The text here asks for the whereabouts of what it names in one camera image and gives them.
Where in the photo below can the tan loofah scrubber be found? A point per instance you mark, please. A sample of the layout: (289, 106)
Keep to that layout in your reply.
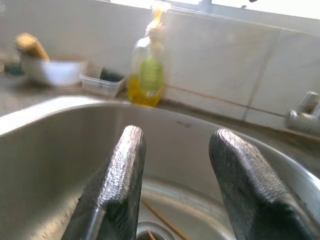
(32, 46)

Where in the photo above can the yellow dish soap pump bottle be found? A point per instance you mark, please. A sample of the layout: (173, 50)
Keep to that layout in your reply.
(147, 75)

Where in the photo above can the stainless steel sink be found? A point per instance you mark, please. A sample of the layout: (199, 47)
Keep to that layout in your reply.
(50, 162)

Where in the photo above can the chrome faucet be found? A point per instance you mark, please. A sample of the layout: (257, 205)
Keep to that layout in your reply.
(302, 120)

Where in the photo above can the white bowl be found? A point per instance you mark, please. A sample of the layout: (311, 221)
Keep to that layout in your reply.
(57, 72)

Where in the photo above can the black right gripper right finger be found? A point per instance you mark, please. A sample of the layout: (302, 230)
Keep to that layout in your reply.
(250, 187)

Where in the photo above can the clear plastic container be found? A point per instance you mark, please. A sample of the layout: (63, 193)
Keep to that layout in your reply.
(100, 86)

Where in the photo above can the brown wooden chopstick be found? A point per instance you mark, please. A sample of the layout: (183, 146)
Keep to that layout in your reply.
(165, 220)
(151, 235)

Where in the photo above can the teal scouring pad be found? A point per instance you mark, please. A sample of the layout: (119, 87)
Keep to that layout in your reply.
(13, 70)

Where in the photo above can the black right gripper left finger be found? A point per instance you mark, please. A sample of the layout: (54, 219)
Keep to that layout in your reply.
(112, 187)

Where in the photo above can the dark sponge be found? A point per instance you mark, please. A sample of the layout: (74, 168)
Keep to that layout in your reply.
(111, 75)

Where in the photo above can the steel sink drain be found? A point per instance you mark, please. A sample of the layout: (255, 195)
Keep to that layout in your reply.
(143, 226)

